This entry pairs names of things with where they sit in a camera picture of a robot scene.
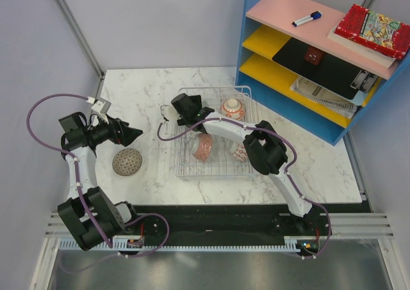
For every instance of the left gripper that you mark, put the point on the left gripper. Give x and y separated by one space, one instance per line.
126 135

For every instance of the brown lattice pattern bowl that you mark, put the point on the brown lattice pattern bowl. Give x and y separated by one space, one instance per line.
127 162

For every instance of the white wire dish rack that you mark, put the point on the white wire dish rack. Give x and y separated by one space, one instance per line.
220 164

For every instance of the orange leaf pattern bowl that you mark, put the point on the orange leaf pattern bowl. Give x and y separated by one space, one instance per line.
233 108

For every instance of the blue triangle pattern bowl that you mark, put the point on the blue triangle pattern bowl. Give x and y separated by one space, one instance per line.
237 151

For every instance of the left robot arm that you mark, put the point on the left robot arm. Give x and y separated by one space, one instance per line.
88 214

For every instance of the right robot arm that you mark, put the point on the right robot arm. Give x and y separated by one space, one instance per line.
268 153

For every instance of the blue shelf unit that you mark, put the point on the blue shelf unit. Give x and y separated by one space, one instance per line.
282 40

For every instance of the spiral notebook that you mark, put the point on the spiral notebook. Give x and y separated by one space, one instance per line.
324 97

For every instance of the brown cube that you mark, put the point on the brown cube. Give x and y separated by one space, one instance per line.
313 55

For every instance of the black clipboard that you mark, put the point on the black clipboard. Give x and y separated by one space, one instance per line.
334 74

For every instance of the blue whiteboard marker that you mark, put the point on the blue whiteboard marker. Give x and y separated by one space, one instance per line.
312 16

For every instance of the grey book under red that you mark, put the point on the grey book under red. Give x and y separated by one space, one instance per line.
366 52

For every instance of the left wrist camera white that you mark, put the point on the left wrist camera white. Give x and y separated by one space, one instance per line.
99 107

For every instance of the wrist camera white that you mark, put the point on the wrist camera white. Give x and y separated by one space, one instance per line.
169 113
99 107

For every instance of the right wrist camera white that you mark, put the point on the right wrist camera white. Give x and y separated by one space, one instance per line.
169 113

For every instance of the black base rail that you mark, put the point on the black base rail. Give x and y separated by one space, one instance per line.
224 225

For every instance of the white cable duct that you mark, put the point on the white cable duct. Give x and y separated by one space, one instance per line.
126 245

